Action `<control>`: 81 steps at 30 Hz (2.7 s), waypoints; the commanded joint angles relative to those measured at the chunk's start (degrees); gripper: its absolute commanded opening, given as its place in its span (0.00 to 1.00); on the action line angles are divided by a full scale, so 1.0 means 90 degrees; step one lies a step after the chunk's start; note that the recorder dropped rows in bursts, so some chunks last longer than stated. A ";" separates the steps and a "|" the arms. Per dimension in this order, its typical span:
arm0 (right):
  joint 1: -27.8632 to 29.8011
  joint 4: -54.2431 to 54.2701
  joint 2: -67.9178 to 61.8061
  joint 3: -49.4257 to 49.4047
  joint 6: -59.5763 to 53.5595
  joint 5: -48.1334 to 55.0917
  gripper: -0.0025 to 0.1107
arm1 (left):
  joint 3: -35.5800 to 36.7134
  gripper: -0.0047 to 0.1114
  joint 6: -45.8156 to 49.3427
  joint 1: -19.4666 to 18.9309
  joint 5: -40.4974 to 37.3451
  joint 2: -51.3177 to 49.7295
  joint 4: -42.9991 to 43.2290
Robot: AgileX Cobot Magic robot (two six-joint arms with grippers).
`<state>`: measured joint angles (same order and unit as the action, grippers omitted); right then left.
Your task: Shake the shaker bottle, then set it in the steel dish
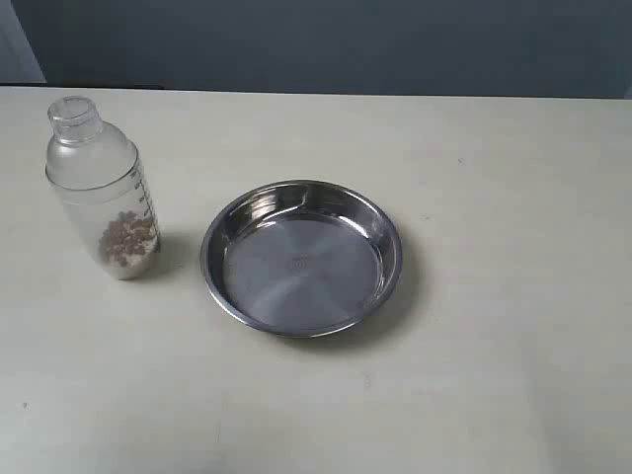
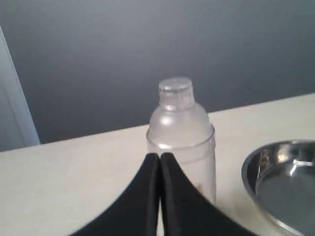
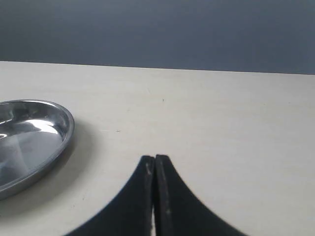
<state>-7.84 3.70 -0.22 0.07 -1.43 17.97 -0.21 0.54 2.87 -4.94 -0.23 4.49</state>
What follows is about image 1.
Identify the clear plastic shaker bottle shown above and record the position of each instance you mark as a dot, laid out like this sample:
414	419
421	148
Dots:
96	172

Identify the round stainless steel pan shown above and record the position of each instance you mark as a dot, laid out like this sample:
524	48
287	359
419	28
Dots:
301	259

